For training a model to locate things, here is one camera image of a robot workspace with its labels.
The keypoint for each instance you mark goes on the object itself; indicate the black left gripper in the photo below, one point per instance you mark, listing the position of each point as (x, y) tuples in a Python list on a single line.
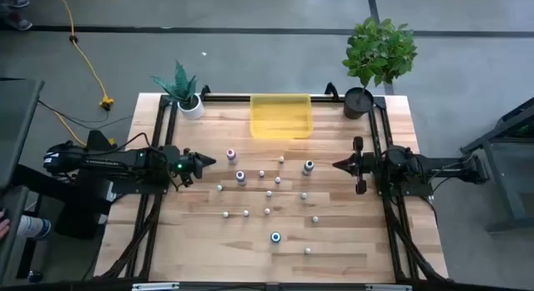
[(194, 168)]

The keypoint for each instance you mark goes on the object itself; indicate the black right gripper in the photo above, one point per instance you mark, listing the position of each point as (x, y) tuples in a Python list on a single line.
[(365, 164)]

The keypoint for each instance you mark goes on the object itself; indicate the large pink-capped colouring bottle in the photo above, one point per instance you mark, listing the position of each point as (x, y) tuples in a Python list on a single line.
[(230, 154)]

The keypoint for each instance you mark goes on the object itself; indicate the large violet-capped colouring bottle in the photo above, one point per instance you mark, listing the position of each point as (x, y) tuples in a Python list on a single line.
[(240, 177)]

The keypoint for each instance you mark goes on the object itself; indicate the large black-capped colouring bottle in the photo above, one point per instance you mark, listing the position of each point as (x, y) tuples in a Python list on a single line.
[(308, 167)]

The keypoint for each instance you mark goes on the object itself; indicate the large blue-capped colouring bottle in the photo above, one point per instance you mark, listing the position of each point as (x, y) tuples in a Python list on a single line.
[(275, 237)]

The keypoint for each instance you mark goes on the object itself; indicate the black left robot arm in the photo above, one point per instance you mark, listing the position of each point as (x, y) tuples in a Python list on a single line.
[(112, 162)]

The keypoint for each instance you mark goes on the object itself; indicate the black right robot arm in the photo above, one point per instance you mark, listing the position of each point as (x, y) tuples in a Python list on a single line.
[(442, 166)]

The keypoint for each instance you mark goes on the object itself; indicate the snake plant in white pot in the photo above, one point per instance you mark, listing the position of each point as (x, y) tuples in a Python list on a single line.
[(191, 109)]

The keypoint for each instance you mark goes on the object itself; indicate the yellow translucent plastic tray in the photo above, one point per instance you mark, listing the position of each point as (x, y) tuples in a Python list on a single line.
[(281, 120)]

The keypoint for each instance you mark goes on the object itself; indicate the leafy plant in black pot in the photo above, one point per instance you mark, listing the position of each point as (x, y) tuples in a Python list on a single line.
[(377, 53)]

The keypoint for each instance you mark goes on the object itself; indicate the black equipment stand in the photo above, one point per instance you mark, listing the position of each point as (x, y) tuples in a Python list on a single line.
[(83, 216)]

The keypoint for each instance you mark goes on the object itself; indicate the grey metal cart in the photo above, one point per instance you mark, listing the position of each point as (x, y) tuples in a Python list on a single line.
[(502, 178)]

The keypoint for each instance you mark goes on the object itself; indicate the dark grey side desk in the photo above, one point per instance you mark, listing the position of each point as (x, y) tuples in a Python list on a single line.
[(16, 124)]

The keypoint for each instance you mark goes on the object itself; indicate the black caster wheel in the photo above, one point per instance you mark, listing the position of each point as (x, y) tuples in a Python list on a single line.
[(34, 276)]

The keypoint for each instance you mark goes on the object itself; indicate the person's hand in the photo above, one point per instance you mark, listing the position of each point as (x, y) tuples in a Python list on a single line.
[(3, 226)]

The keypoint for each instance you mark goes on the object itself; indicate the black aluminium table frame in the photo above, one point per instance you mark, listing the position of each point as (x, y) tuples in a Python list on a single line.
[(229, 98)]

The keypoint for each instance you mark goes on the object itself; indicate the silver metal bracket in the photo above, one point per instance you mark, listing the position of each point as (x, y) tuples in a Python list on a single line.
[(155, 286), (388, 287)]

